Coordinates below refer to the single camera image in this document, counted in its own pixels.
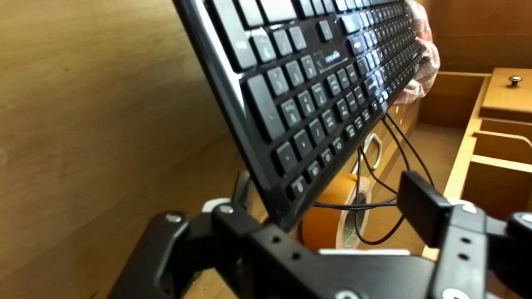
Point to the wooden drawer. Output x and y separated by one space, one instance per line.
505 97

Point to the black computer keyboard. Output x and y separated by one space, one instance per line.
316 95

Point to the metal drawer knob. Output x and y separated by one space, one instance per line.
515 80

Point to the wooden desk organizer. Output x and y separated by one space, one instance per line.
465 162

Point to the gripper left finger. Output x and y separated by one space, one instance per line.
174 249

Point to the red and white checked cloth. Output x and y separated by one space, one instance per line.
428 62

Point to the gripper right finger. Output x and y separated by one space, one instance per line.
465 249

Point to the roll of orange tape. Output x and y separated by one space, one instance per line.
322 220

